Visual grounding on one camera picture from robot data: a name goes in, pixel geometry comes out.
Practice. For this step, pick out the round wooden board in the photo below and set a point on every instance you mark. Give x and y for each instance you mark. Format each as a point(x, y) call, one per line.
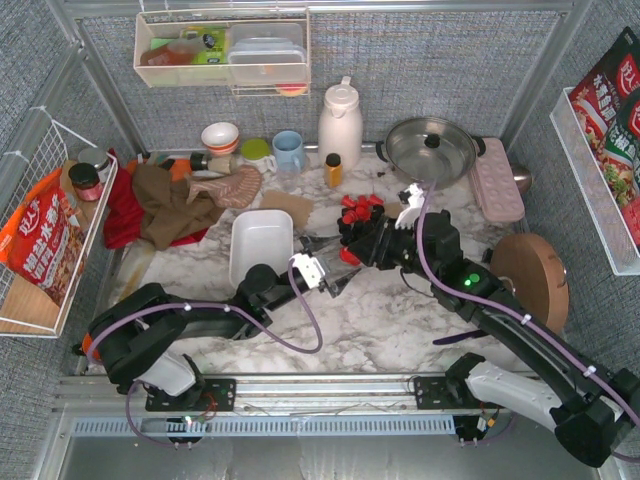
point(532, 270)

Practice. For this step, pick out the steel ladle bowl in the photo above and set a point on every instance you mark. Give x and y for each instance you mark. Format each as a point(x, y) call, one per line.
point(522, 177)

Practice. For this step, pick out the white right wall basket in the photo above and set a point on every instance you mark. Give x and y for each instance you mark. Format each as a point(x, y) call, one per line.
point(614, 235)

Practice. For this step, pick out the clear plastic food containers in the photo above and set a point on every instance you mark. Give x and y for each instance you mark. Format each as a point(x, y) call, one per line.
point(267, 53)

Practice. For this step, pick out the pink egg tray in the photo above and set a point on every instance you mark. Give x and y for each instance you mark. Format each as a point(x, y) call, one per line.
point(493, 185)

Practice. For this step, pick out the brown cloth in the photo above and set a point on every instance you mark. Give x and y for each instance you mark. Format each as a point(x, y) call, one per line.
point(168, 219)

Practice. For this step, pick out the white orange striped bowl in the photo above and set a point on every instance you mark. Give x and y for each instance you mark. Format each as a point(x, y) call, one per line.
point(220, 138)

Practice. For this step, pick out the pink striped towel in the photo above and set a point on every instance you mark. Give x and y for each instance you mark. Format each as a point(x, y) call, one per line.
point(235, 191)

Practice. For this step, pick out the white plastic storage basket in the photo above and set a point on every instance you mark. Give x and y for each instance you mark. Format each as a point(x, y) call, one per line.
point(260, 237)

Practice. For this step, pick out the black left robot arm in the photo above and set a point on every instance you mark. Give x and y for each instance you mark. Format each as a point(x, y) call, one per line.
point(132, 339)

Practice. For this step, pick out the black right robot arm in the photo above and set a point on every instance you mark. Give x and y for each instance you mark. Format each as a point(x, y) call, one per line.
point(589, 408)

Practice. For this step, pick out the silver lidded jar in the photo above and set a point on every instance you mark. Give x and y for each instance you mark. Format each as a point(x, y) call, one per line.
point(99, 159)

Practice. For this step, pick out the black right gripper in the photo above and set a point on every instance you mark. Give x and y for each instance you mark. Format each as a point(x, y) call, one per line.
point(382, 240)

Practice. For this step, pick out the dark lidded red jar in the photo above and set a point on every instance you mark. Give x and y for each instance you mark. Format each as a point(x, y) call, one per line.
point(86, 182)

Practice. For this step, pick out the red cloth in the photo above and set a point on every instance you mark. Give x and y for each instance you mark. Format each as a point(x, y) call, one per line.
point(122, 225)

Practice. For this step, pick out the cream wall shelf basket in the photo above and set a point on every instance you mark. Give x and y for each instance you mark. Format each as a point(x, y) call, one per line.
point(163, 59)

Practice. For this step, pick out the blue mug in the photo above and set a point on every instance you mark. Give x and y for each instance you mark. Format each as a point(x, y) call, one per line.
point(288, 149)

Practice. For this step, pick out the white wire wall basket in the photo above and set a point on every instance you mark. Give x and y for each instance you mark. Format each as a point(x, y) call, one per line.
point(26, 311)

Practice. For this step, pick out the orange spice bottle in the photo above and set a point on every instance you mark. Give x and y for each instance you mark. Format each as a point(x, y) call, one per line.
point(333, 170)

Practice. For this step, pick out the tan scouring pad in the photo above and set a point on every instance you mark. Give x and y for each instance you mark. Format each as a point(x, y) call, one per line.
point(297, 207)
point(394, 209)

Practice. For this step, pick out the glass jar lying down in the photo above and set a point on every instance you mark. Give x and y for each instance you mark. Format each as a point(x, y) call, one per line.
point(201, 162)

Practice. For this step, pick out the red seasoning packet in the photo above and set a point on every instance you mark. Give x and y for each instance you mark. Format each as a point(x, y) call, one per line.
point(606, 104)

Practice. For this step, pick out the white thermos jug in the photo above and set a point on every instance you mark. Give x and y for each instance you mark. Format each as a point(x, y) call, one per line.
point(340, 128)

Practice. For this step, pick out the orange snack bag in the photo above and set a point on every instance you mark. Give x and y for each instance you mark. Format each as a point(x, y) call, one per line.
point(39, 243)

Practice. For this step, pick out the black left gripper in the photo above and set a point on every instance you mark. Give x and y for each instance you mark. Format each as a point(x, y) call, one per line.
point(329, 273)

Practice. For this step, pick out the green lidded white cup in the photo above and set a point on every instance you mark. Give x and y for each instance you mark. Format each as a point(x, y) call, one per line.
point(256, 152)

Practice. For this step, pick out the orange plastic cup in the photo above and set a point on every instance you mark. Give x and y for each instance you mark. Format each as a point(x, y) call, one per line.
point(82, 348)

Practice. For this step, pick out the green packet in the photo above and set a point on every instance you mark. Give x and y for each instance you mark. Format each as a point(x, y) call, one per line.
point(215, 41)

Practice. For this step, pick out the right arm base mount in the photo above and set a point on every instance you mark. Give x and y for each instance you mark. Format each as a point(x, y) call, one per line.
point(442, 393)

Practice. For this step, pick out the steel pot with lid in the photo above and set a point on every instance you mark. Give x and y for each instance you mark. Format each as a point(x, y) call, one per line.
point(430, 149)

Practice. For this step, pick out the clear glass cup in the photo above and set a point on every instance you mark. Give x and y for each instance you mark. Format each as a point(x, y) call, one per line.
point(288, 179)

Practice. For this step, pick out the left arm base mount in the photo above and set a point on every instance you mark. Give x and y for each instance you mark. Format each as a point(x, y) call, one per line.
point(213, 395)

